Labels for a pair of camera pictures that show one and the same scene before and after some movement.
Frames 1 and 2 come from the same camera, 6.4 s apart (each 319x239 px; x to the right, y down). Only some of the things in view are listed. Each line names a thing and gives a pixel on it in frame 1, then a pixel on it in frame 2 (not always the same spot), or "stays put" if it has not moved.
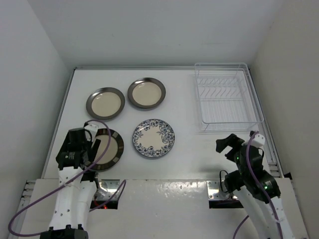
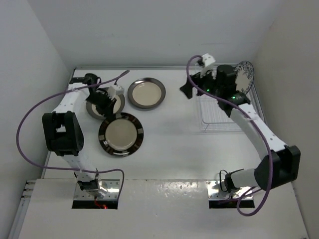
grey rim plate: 146,92 stays put
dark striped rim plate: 113,153 to 121,135
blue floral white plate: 153,138 to 244,75
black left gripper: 91,151 to 108,106
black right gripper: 231,141 to 187,89
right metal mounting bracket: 214,191 stays put
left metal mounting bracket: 106,188 stays put
